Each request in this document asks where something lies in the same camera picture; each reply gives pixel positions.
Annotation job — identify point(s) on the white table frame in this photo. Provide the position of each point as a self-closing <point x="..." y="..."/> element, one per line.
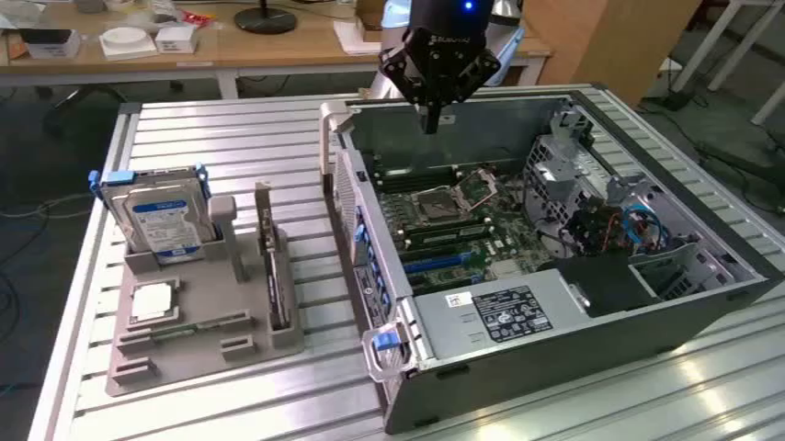
<point x="703" y="48"/>

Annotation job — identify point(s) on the blue expansion slot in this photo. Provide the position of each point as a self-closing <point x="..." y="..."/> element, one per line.
<point x="433" y="263"/>

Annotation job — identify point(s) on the white paper stack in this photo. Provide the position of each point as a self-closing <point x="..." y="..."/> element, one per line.
<point x="353" y="39"/>

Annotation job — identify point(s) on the green motherboard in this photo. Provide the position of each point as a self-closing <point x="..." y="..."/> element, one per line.
<point x="509" y="239"/>

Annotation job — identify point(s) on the small white carton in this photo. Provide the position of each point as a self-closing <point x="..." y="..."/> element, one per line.
<point x="175" y="41"/>

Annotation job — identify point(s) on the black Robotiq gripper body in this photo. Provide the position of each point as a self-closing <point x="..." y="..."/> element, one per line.
<point x="445" y="46"/>

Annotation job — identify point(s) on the wooden cabinet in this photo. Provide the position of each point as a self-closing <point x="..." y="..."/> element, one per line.
<point x="613" y="46"/>

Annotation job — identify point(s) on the grey printed parts rack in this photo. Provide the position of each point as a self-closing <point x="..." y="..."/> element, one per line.
<point x="202" y="358"/>

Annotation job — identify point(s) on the brown cardboard box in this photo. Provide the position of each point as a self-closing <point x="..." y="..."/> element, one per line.
<point x="367" y="14"/>

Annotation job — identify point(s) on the installed dark RAM stick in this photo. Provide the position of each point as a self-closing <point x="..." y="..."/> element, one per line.
<point x="448" y="234"/>

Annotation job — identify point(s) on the blue case release latch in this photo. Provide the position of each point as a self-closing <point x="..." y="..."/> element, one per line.
<point x="385" y="342"/>

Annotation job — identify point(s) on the hard disk in blue carrier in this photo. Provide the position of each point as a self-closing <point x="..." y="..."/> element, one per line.
<point x="162" y="225"/>

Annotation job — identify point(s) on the grey power supply unit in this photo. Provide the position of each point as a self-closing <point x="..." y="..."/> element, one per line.
<point x="448" y="335"/>

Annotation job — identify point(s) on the grey plastic pouch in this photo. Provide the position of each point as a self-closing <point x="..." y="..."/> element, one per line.
<point x="162" y="11"/>

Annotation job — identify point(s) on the black plastic air shroud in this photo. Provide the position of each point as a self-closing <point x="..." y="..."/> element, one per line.
<point x="608" y="285"/>

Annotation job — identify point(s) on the perforated metal drive cage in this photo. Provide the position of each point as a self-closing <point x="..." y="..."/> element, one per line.
<point x="552" y="184"/>

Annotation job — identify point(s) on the grey cup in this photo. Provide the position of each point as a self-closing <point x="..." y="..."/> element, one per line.
<point x="91" y="6"/>

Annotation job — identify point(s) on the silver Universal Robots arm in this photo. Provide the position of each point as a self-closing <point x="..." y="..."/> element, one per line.
<point x="386" y="85"/>

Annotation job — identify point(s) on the metal socket cover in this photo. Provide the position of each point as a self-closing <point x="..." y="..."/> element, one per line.
<point x="478" y="186"/>

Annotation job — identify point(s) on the white round dish on box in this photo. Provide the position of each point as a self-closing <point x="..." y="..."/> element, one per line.
<point x="126" y="43"/>

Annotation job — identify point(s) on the small black floor box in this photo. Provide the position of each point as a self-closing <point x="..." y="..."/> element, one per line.
<point x="675" y="101"/>

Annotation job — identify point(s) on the black stand base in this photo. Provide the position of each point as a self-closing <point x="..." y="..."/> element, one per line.
<point x="748" y="161"/>

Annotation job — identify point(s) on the CPU socket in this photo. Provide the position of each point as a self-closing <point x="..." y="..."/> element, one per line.
<point x="438" y="206"/>

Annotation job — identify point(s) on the graphics card with metal bracket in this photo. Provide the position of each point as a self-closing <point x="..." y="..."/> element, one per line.
<point x="275" y="285"/>

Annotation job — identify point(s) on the metal disk bay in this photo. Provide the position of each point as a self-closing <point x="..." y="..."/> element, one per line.
<point x="675" y="271"/>

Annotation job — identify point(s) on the black round lamp base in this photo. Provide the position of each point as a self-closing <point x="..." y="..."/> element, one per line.
<point x="263" y="23"/>

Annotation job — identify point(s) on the silver CPU chip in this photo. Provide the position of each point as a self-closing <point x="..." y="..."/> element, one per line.
<point x="150" y="303"/>

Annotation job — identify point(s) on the black office chair base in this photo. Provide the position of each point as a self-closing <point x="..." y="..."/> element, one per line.
<point x="92" y="94"/>

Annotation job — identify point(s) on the open dark PC case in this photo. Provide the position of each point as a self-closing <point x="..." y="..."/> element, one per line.
<point x="552" y="367"/>

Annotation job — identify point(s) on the green loose RAM stick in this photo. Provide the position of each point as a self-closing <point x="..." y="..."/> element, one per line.
<point x="185" y="330"/>

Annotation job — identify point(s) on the white box with black lid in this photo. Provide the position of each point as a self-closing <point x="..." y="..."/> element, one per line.
<point x="52" y="48"/>

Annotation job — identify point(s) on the red packet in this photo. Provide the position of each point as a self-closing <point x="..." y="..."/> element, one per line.
<point x="199" y="19"/>

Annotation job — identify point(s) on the wooden desk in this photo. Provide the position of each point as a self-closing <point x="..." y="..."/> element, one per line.
<point x="275" y="50"/>

